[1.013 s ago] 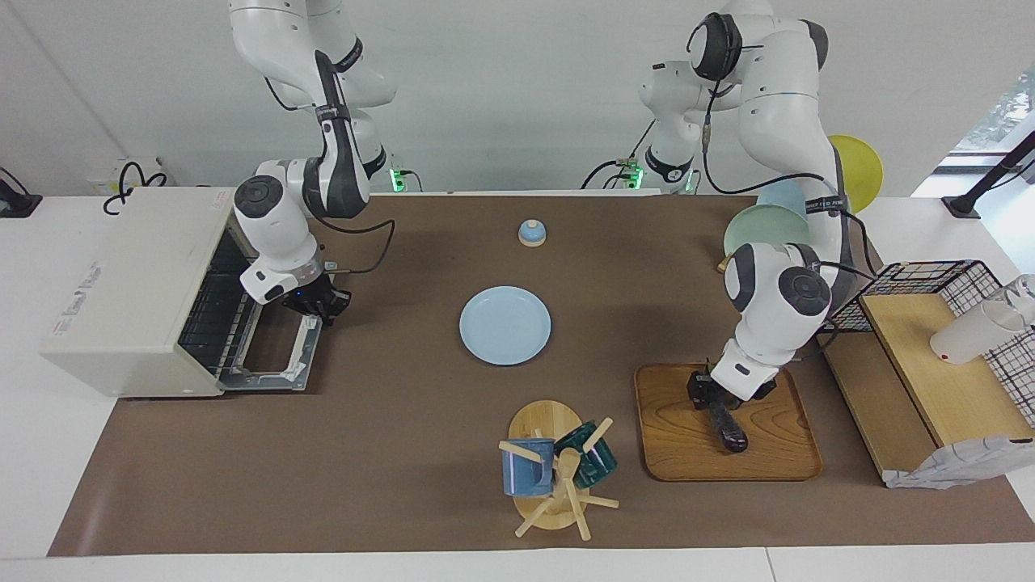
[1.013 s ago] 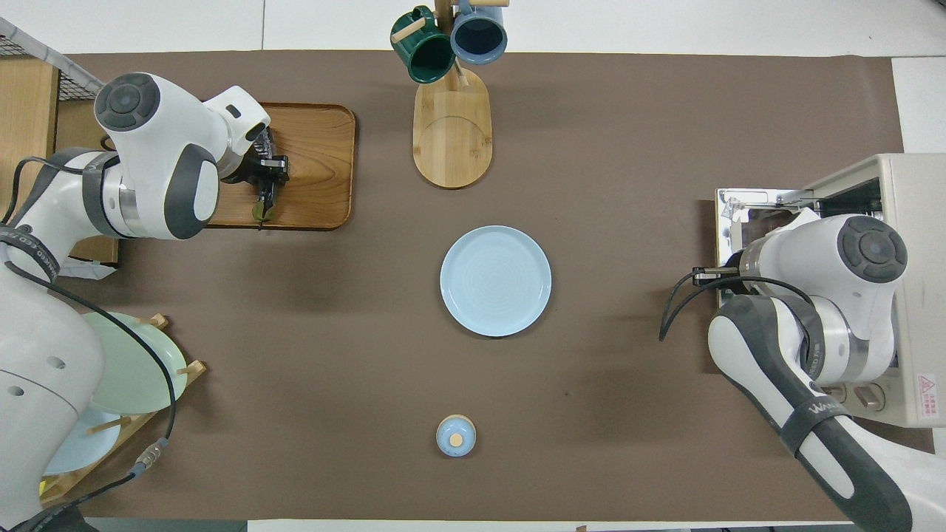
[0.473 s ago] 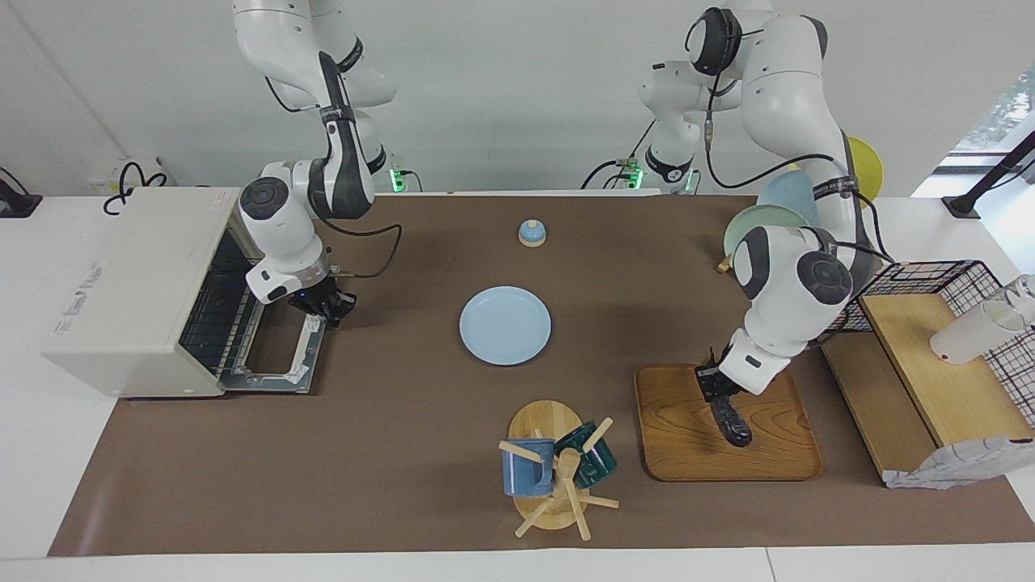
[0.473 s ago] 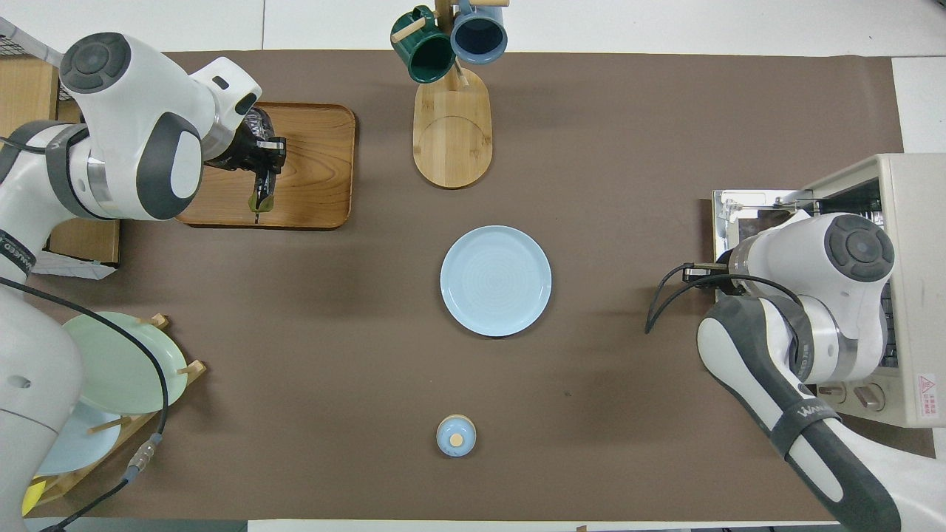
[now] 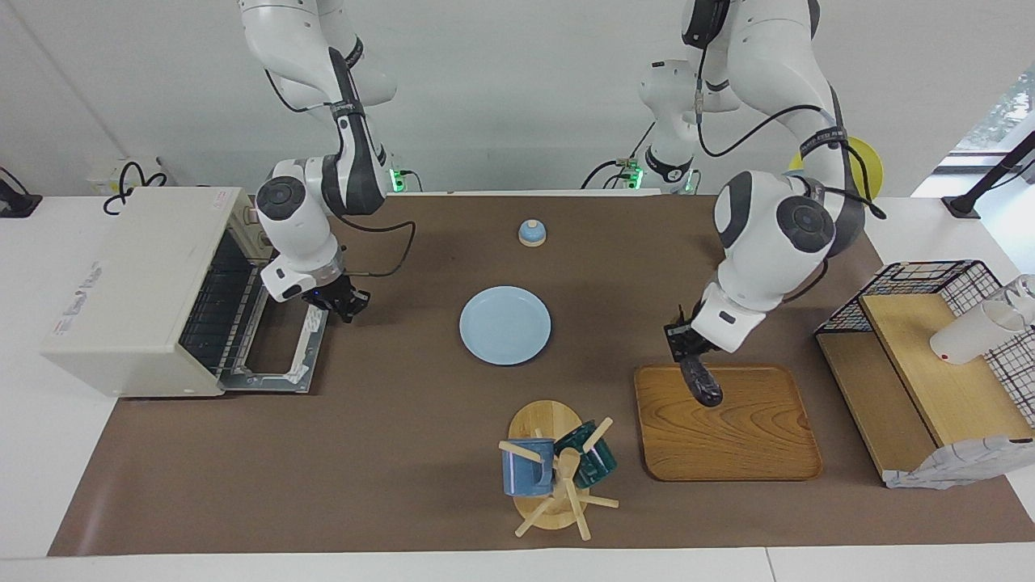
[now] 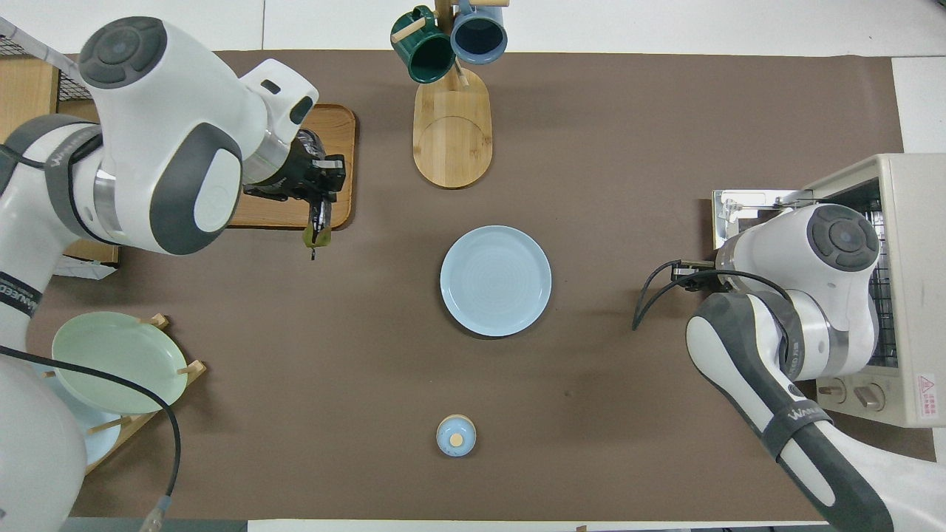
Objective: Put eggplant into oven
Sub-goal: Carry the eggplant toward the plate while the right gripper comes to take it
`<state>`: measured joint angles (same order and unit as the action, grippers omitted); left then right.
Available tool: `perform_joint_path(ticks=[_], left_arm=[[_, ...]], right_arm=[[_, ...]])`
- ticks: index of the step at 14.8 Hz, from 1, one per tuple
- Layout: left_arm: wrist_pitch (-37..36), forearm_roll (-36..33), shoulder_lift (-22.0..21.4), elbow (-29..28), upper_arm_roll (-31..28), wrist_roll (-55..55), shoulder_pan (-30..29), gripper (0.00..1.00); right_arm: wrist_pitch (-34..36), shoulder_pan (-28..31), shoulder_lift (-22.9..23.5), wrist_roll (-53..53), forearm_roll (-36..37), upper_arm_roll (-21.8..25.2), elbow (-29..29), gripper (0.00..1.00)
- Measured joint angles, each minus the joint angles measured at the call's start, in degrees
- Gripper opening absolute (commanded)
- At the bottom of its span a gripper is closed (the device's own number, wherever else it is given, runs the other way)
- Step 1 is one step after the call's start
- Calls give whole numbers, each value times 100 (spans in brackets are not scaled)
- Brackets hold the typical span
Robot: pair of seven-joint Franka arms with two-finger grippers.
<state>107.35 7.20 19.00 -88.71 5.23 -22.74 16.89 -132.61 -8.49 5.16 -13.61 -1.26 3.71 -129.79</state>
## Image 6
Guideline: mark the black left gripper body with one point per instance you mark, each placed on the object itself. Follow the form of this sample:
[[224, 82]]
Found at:
[[295, 170]]

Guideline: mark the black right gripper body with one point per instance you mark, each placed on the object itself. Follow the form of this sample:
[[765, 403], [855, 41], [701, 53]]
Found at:
[[698, 275]]

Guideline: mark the dark purple eggplant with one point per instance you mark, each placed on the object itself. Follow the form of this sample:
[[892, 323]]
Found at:
[[309, 236]]

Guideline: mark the light blue ribbed plate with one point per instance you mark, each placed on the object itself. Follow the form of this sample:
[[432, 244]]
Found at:
[[495, 281]]

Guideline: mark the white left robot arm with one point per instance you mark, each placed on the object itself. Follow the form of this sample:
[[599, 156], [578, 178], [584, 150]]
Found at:
[[162, 133]]

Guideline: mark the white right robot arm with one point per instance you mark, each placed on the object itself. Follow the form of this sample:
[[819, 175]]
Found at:
[[813, 281]]

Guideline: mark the silver oven knob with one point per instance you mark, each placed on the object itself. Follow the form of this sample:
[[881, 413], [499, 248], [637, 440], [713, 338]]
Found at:
[[869, 397], [833, 390]]

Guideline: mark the beige toaster oven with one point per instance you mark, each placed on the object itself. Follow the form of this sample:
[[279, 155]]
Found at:
[[916, 222]]

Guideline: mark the rectangular wooden tray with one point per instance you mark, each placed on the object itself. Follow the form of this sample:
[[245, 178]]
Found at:
[[341, 133]]

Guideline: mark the wooden mug tree stand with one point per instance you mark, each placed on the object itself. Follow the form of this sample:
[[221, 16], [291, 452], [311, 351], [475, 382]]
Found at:
[[452, 140]]

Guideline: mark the brown table mat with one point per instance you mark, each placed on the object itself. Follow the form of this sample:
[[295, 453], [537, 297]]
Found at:
[[591, 185]]

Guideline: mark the dark green mug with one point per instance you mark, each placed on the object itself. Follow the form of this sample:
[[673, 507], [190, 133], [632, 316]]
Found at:
[[425, 55]]

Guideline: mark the grey blue mug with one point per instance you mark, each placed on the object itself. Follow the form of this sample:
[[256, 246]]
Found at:
[[479, 35]]

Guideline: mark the red warning sticker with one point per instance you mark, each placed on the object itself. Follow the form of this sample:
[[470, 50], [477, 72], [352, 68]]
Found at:
[[927, 396]]

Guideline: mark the pale green plate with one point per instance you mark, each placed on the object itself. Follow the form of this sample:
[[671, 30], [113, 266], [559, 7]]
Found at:
[[111, 355]]

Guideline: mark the small blue lidded jar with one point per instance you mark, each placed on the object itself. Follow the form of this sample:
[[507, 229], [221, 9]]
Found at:
[[456, 436]]

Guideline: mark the wooden plate rack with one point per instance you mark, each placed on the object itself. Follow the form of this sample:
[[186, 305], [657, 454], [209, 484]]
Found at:
[[144, 420]]

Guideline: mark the light blue smooth plate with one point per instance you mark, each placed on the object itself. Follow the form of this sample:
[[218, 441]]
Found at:
[[100, 442]]

